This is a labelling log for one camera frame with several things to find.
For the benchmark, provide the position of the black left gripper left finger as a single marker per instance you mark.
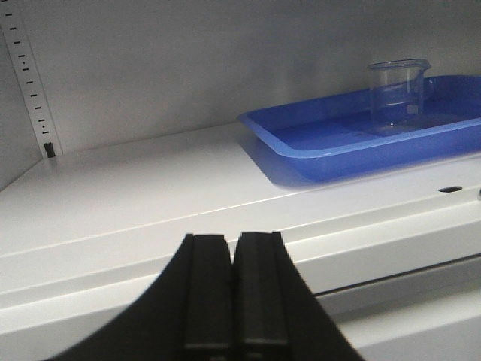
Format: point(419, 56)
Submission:
point(185, 314)

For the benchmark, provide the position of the blue plastic tray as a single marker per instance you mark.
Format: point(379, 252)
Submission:
point(330, 138)

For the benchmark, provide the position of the slotted shelf rail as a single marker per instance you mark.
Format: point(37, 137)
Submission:
point(29, 79)

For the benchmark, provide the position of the clear glass beaker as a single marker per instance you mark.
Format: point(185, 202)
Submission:
point(397, 95)

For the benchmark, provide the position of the white cabinet shelf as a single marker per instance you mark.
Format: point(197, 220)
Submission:
point(394, 257)

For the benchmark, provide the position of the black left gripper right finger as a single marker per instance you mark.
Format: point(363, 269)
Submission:
point(276, 317)

